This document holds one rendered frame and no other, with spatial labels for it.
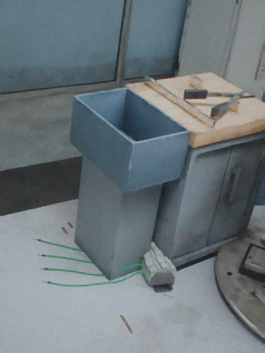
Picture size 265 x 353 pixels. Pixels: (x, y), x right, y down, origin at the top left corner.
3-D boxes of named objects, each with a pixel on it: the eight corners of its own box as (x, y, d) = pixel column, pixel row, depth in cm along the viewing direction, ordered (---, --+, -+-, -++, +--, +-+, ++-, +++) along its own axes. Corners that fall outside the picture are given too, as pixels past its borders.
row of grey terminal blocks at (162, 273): (176, 291, 96) (181, 272, 93) (150, 293, 94) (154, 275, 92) (158, 253, 104) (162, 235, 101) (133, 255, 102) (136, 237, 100)
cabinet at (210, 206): (165, 276, 99) (194, 147, 85) (108, 218, 111) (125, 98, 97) (243, 246, 109) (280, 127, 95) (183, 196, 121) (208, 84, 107)
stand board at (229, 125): (193, 148, 84) (196, 134, 83) (122, 97, 97) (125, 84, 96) (281, 127, 95) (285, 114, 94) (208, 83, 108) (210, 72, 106)
